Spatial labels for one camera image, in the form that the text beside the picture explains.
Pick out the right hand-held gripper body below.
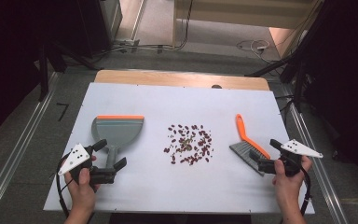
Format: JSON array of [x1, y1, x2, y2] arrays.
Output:
[[257, 138, 324, 177]]

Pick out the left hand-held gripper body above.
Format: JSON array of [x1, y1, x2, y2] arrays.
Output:
[[58, 143, 117, 185]]

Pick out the grey dustpan with orange edge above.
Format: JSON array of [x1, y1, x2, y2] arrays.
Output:
[[91, 115, 145, 171]]

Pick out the orange brush with grey bristles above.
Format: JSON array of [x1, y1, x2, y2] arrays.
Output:
[[228, 113, 272, 177]]

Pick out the pile of red beans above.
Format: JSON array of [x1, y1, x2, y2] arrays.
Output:
[[162, 124, 214, 166]]

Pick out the person's left hand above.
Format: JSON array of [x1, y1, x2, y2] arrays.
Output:
[[64, 155, 101, 217]]

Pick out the person's right hand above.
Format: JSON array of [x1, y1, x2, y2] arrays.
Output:
[[272, 156, 313, 213]]

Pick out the black metal stand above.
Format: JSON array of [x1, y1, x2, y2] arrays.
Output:
[[37, 40, 104, 103], [244, 0, 334, 113]]

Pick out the white board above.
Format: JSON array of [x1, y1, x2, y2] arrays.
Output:
[[43, 82, 315, 216]]

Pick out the black curtain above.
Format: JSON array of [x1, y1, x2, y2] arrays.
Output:
[[287, 0, 358, 188], [0, 0, 106, 147]]

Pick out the wooden table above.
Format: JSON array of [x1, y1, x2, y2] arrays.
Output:
[[93, 69, 270, 91]]

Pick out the dark cabinet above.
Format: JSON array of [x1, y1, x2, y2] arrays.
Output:
[[74, 0, 124, 59]]

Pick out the aluminium rail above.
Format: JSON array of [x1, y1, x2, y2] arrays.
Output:
[[0, 71, 61, 224], [278, 83, 351, 224]]

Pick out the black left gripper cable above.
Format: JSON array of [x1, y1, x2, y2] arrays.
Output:
[[55, 153, 73, 219]]

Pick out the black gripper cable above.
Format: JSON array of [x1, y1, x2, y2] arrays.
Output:
[[55, 153, 73, 219], [299, 167, 312, 217]]

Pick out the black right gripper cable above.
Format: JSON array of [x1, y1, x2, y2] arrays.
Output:
[[299, 167, 312, 217]]

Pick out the white floor cable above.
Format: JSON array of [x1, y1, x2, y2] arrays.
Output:
[[236, 38, 282, 64]]

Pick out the black floor cables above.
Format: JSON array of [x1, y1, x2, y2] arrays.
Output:
[[92, 0, 195, 59]]

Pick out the beige wooden frame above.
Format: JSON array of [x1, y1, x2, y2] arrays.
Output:
[[172, 0, 324, 59]]

